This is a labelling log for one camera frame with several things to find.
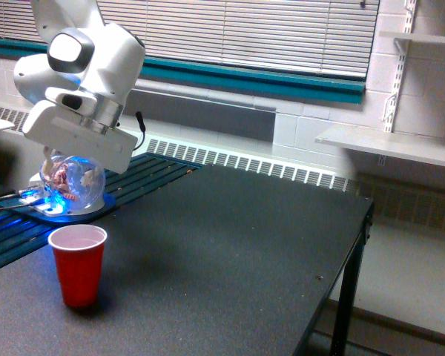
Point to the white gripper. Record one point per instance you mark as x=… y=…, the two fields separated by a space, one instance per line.
x=60 y=129

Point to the clear plastic cup with candies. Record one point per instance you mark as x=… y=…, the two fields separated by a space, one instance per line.
x=63 y=187

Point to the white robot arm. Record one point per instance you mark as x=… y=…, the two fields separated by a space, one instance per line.
x=52 y=16

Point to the red plastic cup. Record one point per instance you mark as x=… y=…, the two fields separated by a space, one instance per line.
x=78 y=251

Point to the white baseboard radiator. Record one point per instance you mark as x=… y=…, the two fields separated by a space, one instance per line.
x=20 y=158

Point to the teal window sill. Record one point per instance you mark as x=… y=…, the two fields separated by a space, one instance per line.
x=244 y=79

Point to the white window blinds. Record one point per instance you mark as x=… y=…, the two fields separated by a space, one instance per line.
x=327 y=38

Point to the black table leg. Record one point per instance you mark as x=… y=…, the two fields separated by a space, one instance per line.
x=348 y=288

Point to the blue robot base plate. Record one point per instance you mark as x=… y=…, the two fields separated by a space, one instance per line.
x=104 y=213

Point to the dark green slatted rail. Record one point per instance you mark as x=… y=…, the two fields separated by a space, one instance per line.
x=20 y=235

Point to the white shelf bracket rail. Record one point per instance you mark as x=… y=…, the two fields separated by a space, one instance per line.
x=391 y=103

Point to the lower white wall shelf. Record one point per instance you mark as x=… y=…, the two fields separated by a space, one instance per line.
x=398 y=145

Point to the white wall shelf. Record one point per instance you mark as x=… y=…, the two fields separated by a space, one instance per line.
x=398 y=145
x=413 y=37

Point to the upper white wall shelf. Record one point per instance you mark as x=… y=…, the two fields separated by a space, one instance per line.
x=413 y=37

